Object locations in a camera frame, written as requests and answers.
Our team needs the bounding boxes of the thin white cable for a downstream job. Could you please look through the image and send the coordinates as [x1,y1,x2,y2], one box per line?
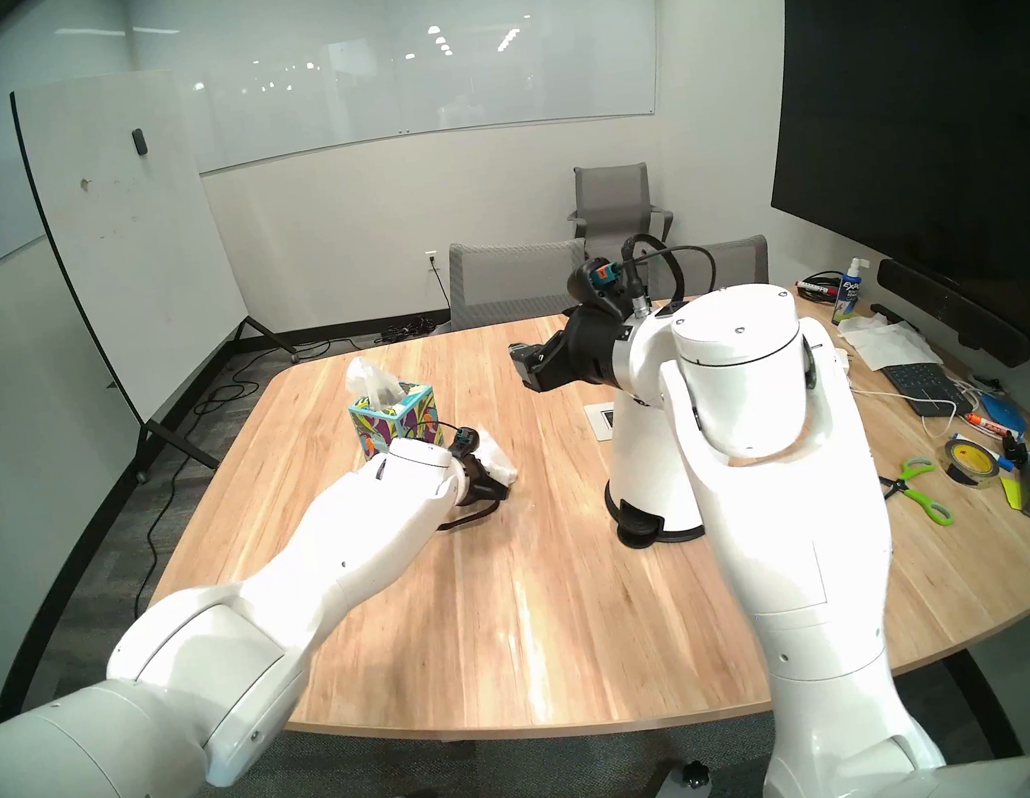
[851,374,968,450]

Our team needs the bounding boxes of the white tissue in box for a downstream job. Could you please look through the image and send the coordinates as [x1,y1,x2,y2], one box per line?
[341,351,405,418]

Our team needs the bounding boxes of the whiteboard cleaner spray bottle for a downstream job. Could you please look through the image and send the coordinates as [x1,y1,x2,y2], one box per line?
[824,255,879,326]

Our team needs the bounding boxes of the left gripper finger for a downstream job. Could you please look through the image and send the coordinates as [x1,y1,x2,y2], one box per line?
[432,488,511,535]

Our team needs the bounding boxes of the white pulled-out tissue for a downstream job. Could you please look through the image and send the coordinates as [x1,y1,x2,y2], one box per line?
[468,432,522,493]

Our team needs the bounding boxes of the grey swivel office chair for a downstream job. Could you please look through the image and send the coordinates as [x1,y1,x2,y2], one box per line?
[561,155,679,267]

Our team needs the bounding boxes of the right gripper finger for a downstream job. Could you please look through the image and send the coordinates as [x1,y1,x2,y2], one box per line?
[519,356,572,396]
[507,334,573,372]

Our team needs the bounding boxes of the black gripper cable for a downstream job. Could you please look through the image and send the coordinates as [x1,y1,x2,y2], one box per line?
[616,223,723,316]
[404,415,465,447]

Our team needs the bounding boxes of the long glass wall board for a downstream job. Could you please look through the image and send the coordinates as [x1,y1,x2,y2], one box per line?
[169,0,662,181]

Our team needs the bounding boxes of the blue pouch with marker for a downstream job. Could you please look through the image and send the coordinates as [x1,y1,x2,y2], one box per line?
[964,388,1030,446]

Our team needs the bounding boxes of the long black floor cable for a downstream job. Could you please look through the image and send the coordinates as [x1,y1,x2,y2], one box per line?
[97,334,366,619]

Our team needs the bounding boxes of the wide grey mesh chair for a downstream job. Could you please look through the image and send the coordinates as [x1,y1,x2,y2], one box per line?
[438,224,599,333]

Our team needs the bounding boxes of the black keyboard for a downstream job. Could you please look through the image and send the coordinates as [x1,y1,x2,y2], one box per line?
[880,354,977,426]

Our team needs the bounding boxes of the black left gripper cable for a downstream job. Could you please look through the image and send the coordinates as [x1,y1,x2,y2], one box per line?
[404,415,465,447]

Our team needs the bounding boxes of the yellow black tape roll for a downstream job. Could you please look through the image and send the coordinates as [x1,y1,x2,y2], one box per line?
[942,428,1008,490]

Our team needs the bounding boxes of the bundle of floor cables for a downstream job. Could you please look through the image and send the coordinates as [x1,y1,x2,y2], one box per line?
[376,314,441,345]

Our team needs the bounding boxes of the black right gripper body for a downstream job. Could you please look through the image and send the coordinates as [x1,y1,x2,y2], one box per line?
[548,294,645,392]

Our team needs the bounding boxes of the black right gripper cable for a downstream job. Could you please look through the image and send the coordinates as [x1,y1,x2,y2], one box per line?
[616,223,723,316]

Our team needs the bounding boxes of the green handled scissors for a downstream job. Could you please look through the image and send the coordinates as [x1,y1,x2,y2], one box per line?
[876,454,955,535]

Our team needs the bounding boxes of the black wall screen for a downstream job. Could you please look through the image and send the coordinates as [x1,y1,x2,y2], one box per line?
[743,0,1030,458]

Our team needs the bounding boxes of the black table leg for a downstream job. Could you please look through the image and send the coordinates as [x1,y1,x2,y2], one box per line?
[941,643,1023,765]

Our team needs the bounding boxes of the rolling whiteboard on stand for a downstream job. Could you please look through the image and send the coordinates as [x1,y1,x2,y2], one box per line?
[8,54,315,495]

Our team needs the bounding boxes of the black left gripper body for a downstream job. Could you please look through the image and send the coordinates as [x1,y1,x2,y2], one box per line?
[447,448,504,509]

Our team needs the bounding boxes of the black video bar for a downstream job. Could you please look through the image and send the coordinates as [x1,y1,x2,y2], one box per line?
[874,240,1030,384]

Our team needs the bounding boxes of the colourful patterned tissue box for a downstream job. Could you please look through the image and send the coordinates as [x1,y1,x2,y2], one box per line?
[345,379,445,464]

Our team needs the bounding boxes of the white cloth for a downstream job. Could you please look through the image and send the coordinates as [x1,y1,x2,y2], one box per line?
[837,307,944,378]

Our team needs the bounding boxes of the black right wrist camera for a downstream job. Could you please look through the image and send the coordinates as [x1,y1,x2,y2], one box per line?
[564,254,631,310]

